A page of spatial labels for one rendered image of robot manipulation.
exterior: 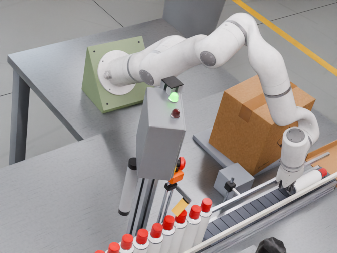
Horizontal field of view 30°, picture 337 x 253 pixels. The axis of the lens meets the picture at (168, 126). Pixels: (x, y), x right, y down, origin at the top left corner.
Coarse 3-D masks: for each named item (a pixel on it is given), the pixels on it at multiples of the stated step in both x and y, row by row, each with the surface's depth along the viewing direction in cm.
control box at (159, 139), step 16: (144, 96) 175; (160, 96) 171; (144, 112) 171; (160, 112) 166; (144, 128) 168; (160, 128) 161; (176, 128) 162; (144, 144) 165; (160, 144) 165; (176, 144) 165; (144, 160) 168; (160, 160) 169; (176, 160) 170; (144, 176) 172; (160, 176) 173
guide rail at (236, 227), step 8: (328, 176) 247; (336, 176) 250; (320, 184) 244; (304, 192) 238; (288, 200) 232; (272, 208) 227; (256, 216) 223; (240, 224) 218; (224, 232) 214; (232, 232) 217; (208, 240) 210; (216, 240) 212; (192, 248) 206; (200, 248) 208
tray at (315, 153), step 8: (328, 144) 271; (336, 144) 277; (312, 152) 265; (320, 152) 271; (336, 152) 273; (320, 160) 267; (328, 160) 268; (336, 160) 269; (328, 168) 264; (336, 168) 265
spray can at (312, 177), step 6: (324, 168) 249; (306, 174) 243; (312, 174) 244; (318, 174) 245; (324, 174) 248; (300, 180) 240; (306, 180) 241; (312, 180) 242; (318, 180) 245; (294, 186) 237; (300, 186) 238; (306, 186) 241; (288, 192) 240; (294, 192) 238
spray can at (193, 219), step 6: (192, 210) 195; (198, 210) 196; (192, 216) 196; (198, 216) 197; (192, 222) 197; (198, 222) 198; (186, 228) 199; (192, 228) 198; (186, 234) 201; (192, 234) 200; (186, 240) 202; (192, 240) 203; (180, 246) 205; (186, 246) 204; (180, 252) 206
